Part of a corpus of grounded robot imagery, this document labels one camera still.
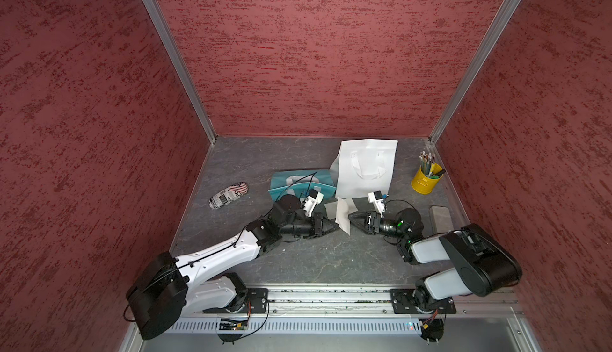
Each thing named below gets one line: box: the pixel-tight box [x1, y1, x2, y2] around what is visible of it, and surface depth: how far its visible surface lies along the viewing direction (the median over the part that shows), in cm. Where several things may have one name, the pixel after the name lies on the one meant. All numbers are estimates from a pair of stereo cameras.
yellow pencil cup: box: [411, 164, 444, 196], surface depth 97 cm
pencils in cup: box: [419, 150, 447, 180], surface depth 96 cm
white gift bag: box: [329, 140, 399, 199], surface depth 92 cm
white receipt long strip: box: [334, 196, 351, 236], surface depth 77 cm
